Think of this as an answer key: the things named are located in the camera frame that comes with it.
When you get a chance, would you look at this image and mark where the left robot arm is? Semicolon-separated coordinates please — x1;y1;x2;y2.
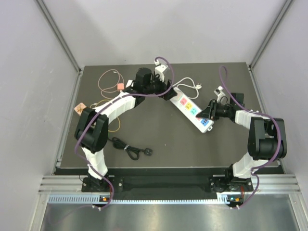
75;64;177;191

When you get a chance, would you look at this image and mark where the white charger cable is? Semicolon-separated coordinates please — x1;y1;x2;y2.
172;77;203;99

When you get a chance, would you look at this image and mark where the yellow charger cable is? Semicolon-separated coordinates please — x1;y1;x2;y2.
90;99;121;132

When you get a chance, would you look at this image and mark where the pink charger cable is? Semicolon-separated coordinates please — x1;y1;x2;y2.
97;69;126;99

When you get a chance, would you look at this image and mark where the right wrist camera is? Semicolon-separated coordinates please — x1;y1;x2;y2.
214;86;228;103

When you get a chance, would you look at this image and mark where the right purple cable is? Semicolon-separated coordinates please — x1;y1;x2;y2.
218;65;282;207

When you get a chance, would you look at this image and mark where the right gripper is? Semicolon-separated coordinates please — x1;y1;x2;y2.
197;99;233;120

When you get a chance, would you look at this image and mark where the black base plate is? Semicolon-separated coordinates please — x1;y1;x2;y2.
81;167;254;206

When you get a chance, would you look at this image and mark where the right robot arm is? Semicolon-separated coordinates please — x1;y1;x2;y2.
197;93;287;193

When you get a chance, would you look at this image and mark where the white square charger plug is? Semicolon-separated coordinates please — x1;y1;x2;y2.
172;90;182;101

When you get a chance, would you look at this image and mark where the pink charger plug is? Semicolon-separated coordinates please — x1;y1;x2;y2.
117;83;125;92

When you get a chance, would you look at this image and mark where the pink giraffe cube charger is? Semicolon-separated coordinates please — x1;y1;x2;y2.
74;103;87;116

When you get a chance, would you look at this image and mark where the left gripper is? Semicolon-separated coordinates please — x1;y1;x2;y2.
144;72;177;101

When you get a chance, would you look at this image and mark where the white power strip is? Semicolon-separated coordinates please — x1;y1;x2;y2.
170;88;214;133

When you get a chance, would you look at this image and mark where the grey slotted cable duct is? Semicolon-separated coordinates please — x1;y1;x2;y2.
48;194;240;205

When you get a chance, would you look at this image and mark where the black power cord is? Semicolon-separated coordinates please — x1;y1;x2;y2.
107;136;154;161

